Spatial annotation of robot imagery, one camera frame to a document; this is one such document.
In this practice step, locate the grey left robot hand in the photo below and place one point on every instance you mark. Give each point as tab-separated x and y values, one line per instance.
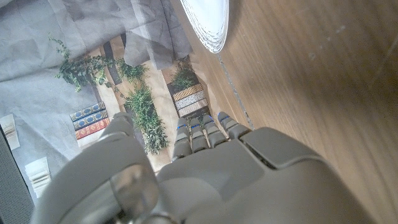
217	180

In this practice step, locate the white plate with gold rim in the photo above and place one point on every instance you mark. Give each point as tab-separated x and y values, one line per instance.
210	21

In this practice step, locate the printed backdrop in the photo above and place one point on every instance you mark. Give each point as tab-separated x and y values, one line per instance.
77	77

